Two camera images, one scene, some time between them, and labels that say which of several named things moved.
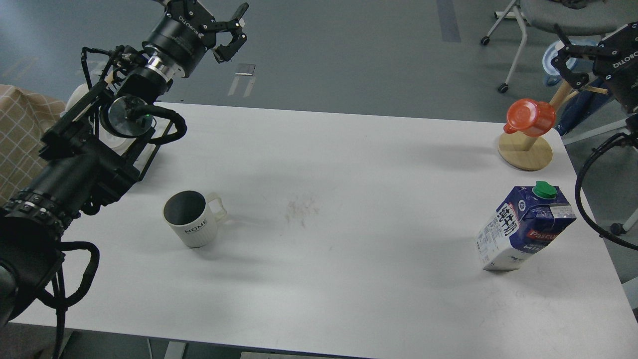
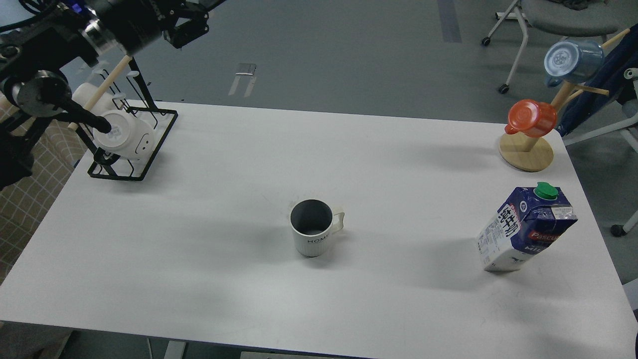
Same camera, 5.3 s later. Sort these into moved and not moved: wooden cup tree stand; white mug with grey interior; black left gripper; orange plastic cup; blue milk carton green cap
Moved: black left gripper; white mug with grey interior
Not moved: orange plastic cup; wooden cup tree stand; blue milk carton green cap
